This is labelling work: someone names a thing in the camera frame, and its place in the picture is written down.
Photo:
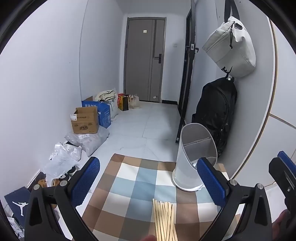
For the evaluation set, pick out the checkered brown blue mat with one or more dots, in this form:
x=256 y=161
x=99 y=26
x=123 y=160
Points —
x=129 y=180

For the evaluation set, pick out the navy shoebox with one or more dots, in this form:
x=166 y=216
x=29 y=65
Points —
x=16 y=204

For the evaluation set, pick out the cream canvas tote bag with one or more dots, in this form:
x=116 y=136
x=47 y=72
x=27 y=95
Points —
x=107 y=96

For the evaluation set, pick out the white plastic utensil holder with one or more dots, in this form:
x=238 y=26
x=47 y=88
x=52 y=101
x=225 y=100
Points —
x=185 y=166

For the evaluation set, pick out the grey plastic mailer bags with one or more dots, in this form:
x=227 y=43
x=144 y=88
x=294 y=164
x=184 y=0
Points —
x=92 y=141

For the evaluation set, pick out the black white sneaker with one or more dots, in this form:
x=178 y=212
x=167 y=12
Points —
x=71 y=170
x=63 y=176

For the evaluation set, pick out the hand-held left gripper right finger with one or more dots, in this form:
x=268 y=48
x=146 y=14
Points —
x=211 y=183

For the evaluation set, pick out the black backpack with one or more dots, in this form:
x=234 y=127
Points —
x=215 y=109

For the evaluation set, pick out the light grey shoulder bag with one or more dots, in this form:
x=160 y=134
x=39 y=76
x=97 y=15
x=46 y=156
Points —
x=231 y=51

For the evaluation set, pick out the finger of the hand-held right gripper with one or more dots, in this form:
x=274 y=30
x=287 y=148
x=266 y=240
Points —
x=288 y=158
x=285 y=178

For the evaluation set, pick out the white plastic bags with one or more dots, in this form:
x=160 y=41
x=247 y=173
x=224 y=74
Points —
x=62 y=157

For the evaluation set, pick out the person's left hand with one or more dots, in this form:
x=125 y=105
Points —
x=148 y=238

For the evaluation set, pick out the brown cardboard box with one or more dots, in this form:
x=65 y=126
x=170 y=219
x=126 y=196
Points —
x=84 y=122

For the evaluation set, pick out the clear plastic bag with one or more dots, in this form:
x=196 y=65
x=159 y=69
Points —
x=134 y=102

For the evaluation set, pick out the orange and black paper bag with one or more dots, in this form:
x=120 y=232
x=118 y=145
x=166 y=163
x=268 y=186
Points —
x=123 y=103

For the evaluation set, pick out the blue cardboard box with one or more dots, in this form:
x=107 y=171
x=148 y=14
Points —
x=105 y=115

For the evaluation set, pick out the person's right hand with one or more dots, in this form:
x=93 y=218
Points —
x=280 y=226

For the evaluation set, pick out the grey door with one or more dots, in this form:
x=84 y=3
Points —
x=141 y=60

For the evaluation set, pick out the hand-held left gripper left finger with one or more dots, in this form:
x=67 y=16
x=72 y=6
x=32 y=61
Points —
x=85 y=180

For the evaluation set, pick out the brown suede boot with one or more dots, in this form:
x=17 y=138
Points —
x=41 y=183

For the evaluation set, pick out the bunch of wooden chopsticks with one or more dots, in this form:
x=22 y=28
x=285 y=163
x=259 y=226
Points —
x=161 y=220

